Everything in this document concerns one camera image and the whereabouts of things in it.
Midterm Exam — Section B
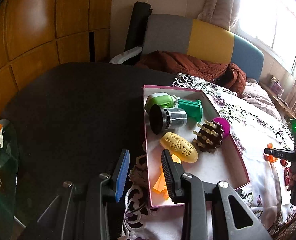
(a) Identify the lime green round gadget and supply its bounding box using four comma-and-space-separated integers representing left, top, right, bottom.
144, 92, 180, 114

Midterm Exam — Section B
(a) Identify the yellow perforated oval case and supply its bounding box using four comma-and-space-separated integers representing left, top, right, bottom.
160, 132, 198, 163

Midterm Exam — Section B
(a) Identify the purple plastic cup toy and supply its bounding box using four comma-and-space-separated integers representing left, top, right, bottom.
212, 117, 230, 139

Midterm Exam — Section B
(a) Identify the pink tray box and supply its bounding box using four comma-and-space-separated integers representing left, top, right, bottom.
142, 84, 251, 208

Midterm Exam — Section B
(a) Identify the purple box on shelf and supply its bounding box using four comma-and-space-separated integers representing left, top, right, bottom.
269, 75, 284, 97

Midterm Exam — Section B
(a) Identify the wooden side shelf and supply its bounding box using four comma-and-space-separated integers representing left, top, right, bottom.
259, 81, 296, 119

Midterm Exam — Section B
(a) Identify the brown knobbed massage ball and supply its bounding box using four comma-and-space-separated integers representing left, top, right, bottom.
193, 119, 224, 153

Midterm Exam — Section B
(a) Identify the grey yellow blue sofa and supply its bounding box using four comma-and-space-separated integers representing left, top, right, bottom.
142, 14, 264, 81

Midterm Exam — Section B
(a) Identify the white embroidered floral tablecloth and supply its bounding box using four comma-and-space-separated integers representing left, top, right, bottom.
118, 74, 296, 239

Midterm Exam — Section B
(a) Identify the beige curtain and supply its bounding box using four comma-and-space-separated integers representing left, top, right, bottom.
197, 0, 241, 31

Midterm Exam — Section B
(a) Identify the rust brown quilted jacket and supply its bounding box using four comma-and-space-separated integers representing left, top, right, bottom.
135, 50, 247, 95

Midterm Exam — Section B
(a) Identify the dark round table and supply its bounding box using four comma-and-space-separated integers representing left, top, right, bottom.
0, 62, 178, 240

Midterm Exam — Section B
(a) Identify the black rolled mat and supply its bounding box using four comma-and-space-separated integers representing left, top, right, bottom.
125, 2, 152, 50

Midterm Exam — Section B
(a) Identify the orange cube block piece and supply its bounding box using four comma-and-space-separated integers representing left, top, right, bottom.
264, 142, 278, 163

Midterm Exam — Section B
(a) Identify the black cap clear cup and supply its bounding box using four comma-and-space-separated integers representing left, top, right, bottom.
149, 105, 187, 135

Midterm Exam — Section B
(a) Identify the orange plastic piece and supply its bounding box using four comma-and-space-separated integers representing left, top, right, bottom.
153, 166, 169, 200

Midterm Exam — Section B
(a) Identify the mauve quilted blanket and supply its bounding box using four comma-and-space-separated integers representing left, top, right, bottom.
239, 78, 282, 121

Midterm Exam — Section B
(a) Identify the green plastic spool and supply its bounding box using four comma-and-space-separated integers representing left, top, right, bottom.
178, 99, 203, 122

